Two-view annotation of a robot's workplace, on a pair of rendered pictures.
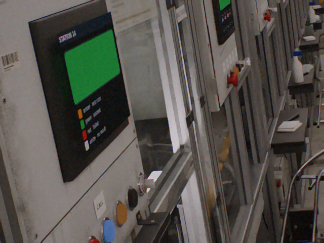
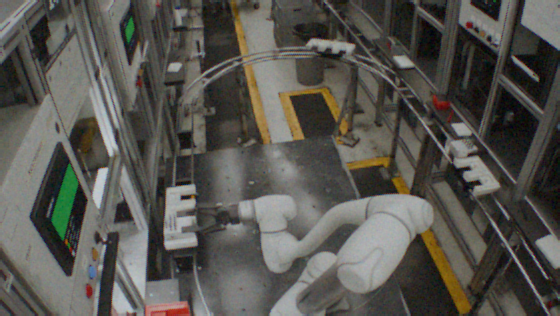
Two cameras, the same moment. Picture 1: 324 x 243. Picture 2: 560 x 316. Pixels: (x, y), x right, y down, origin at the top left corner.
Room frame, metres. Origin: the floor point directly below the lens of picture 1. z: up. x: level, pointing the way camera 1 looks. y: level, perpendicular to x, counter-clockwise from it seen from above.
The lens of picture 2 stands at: (0.15, -0.12, 2.25)
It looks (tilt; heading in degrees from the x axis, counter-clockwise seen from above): 40 degrees down; 336
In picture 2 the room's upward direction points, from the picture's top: 3 degrees counter-clockwise
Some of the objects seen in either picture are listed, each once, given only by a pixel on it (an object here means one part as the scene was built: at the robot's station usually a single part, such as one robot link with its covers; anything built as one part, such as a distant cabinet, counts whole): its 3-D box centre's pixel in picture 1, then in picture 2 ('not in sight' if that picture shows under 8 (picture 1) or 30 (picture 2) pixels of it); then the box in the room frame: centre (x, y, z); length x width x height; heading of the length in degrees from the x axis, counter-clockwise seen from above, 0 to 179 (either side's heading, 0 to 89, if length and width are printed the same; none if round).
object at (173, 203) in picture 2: not in sight; (181, 218); (1.53, -0.23, 0.84); 0.36 x 0.14 x 0.10; 163
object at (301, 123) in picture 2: not in sight; (314, 114); (3.06, -1.83, 0.01); 1.00 x 0.55 x 0.01; 163
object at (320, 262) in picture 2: not in sight; (324, 277); (0.94, -0.65, 0.85); 0.18 x 0.16 x 0.22; 116
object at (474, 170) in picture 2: not in sight; (470, 171); (1.11, -1.67, 0.84); 0.37 x 0.14 x 0.10; 163
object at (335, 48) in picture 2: not in sight; (330, 49); (2.73, -1.79, 0.84); 0.37 x 0.14 x 0.10; 41
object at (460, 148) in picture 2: not in sight; (463, 145); (1.22, -1.70, 0.92); 0.13 x 0.10 x 0.09; 73
